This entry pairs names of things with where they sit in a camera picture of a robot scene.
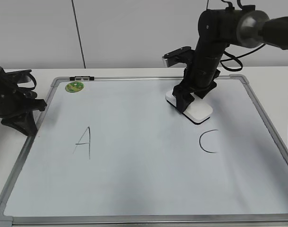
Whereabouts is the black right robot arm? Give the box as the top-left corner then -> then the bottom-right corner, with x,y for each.
163,5 -> 288,113

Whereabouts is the round green magnet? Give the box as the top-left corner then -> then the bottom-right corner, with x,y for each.
65,81 -> 84,93

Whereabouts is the white board with grey frame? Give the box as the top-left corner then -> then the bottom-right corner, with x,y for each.
0,75 -> 288,227

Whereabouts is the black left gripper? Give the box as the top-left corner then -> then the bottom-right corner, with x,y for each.
0,66 -> 47,136

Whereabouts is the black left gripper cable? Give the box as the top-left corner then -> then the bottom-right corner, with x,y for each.
7,70 -> 38,93

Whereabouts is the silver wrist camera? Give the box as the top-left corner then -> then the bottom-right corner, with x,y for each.
162,46 -> 193,68

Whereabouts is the white board eraser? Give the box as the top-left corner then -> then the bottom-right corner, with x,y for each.
165,90 -> 213,124

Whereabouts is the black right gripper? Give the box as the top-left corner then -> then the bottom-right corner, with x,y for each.
172,41 -> 229,113

